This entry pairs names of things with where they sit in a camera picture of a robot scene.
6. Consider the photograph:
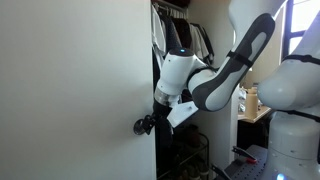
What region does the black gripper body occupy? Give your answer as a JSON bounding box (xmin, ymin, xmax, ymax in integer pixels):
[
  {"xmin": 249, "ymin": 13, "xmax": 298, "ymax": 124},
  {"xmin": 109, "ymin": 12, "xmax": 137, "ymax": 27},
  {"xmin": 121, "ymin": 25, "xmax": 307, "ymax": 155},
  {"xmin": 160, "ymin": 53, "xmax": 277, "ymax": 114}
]
[{"xmin": 151, "ymin": 101, "xmax": 172, "ymax": 124}]

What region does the white sliding closet door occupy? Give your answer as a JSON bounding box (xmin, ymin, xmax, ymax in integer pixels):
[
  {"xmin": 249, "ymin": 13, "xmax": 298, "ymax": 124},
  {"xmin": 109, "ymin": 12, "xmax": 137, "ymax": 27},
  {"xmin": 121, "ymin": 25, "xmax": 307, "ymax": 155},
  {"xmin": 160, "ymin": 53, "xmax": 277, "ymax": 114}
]
[{"xmin": 0, "ymin": 0, "xmax": 156, "ymax": 180}]

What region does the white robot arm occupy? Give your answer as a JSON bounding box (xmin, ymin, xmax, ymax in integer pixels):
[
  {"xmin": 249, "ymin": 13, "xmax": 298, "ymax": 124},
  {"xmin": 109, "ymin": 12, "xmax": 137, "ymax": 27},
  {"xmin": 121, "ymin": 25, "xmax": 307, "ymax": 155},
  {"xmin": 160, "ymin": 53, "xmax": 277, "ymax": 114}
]
[{"xmin": 134, "ymin": 0, "xmax": 320, "ymax": 180}]

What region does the round metal door pull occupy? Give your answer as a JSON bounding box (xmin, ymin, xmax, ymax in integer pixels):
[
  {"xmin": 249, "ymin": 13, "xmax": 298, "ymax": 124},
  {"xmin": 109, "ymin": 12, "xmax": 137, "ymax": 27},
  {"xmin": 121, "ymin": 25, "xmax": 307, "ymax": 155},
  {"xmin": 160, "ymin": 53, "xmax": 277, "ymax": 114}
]
[{"xmin": 133, "ymin": 119, "xmax": 144, "ymax": 135}]

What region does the closet clothes rod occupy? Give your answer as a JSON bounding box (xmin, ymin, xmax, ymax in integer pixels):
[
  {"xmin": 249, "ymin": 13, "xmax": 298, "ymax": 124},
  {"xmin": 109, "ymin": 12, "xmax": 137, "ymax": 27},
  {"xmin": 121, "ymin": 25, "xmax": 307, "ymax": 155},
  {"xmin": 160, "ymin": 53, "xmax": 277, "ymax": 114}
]
[{"xmin": 151, "ymin": 0, "xmax": 187, "ymax": 13}]

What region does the beige hanging shirt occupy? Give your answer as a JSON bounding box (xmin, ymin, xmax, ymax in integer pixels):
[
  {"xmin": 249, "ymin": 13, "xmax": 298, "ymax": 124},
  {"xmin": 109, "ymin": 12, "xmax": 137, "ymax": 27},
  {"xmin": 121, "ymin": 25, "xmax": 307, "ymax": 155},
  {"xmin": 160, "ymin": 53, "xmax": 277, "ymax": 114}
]
[{"xmin": 189, "ymin": 23, "xmax": 214, "ymax": 65}]

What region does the white hanging shirt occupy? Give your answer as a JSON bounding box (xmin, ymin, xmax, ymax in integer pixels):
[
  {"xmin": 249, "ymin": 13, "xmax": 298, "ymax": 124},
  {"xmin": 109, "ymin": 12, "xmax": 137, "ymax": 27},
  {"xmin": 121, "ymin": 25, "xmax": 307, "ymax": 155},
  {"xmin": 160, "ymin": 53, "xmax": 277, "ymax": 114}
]
[{"xmin": 151, "ymin": 6, "xmax": 166, "ymax": 69}]

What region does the black hanging garment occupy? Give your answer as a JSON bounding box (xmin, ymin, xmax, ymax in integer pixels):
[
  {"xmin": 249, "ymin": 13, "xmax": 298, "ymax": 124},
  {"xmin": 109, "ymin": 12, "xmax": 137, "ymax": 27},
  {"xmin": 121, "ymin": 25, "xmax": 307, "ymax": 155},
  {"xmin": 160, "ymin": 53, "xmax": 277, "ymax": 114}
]
[{"xmin": 161, "ymin": 16, "xmax": 192, "ymax": 52}]

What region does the beige water bottle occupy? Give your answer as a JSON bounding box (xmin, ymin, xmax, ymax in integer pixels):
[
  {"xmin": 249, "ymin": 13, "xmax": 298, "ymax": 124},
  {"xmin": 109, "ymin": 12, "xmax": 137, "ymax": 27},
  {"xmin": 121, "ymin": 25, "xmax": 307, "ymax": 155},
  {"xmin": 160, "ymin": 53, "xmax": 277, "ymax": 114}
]
[{"xmin": 245, "ymin": 88, "xmax": 258, "ymax": 119}]

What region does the wooden side table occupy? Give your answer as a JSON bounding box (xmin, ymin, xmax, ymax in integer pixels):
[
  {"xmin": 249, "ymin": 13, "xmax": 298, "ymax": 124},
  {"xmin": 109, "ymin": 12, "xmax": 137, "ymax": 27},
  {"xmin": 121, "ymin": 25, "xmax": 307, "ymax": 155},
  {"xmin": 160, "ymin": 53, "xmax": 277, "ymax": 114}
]
[{"xmin": 237, "ymin": 106, "xmax": 271, "ymax": 149}]

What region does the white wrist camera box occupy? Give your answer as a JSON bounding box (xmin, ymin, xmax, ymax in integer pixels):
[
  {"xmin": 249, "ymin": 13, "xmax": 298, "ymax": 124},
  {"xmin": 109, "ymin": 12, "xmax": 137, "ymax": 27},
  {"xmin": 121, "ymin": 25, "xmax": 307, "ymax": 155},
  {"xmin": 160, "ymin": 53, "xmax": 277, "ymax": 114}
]
[{"xmin": 167, "ymin": 101, "xmax": 198, "ymax": 128}]

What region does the black wire shoe rack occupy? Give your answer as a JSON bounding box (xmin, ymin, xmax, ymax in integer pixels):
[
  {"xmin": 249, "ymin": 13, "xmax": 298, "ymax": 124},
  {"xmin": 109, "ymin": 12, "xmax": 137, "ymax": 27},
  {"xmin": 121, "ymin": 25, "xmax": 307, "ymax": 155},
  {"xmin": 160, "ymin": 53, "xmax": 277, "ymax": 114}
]
[{"xmin": 156, "ymin": 126, "xmax": 209, "ymax": 180}]

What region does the red handled black clamp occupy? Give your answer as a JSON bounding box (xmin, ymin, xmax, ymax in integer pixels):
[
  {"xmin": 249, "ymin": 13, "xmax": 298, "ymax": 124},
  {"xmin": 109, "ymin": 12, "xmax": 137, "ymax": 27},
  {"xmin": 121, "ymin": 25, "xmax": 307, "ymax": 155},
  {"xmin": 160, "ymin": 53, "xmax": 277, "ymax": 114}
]
[{"xmin": 232, "ymin": 146, "xmax": 257, "ymax": 164}]

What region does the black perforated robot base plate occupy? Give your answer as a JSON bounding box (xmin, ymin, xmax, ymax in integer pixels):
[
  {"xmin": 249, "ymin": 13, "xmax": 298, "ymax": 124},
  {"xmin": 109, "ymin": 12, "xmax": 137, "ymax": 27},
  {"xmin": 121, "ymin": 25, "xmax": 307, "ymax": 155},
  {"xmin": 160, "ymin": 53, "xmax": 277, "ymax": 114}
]
[{"xmin": 210, "ymin": 145, "xmax": 267, "ymax": 180}]

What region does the dark window frame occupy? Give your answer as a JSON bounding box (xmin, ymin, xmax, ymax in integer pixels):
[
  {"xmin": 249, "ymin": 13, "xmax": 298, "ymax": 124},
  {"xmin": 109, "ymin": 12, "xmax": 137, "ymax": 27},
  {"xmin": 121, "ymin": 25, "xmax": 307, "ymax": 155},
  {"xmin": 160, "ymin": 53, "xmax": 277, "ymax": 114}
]
[{"xmin": 281, "ymin": 0, "xmax": 319, "ymax": 62}]

